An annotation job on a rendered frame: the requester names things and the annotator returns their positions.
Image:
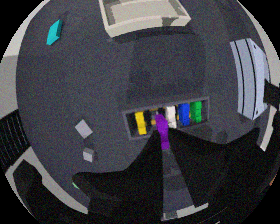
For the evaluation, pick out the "yellow fuse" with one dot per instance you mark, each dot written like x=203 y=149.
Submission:
x=140 y=122

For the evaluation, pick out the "cyan rectangular block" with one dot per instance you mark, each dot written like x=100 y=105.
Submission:
x=54 y=32

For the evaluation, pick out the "violet fuse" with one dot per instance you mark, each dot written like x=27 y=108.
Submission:
x=162 y=127

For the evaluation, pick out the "beige shallow tray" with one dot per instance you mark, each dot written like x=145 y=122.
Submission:
x=122 y=16

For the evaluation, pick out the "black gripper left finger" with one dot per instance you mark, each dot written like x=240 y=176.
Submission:
x=142 y=180

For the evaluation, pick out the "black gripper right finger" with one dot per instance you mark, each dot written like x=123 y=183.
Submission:
x=203 y=163

